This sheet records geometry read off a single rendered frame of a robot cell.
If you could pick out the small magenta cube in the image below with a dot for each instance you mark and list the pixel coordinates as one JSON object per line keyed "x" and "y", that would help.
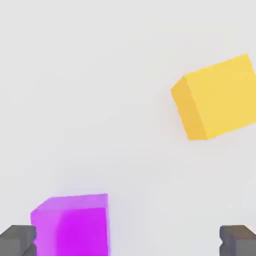
{"x": 80, "y": 230}

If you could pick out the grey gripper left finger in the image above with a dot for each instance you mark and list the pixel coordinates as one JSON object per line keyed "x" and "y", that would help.
{"x": 15, "y": 239}

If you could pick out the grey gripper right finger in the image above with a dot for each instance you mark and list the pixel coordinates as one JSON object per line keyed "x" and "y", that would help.
{"x": 239, "y": 241}

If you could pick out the small yellow cube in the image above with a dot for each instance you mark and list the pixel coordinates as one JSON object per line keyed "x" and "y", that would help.
{"x": 220, "y": 100}

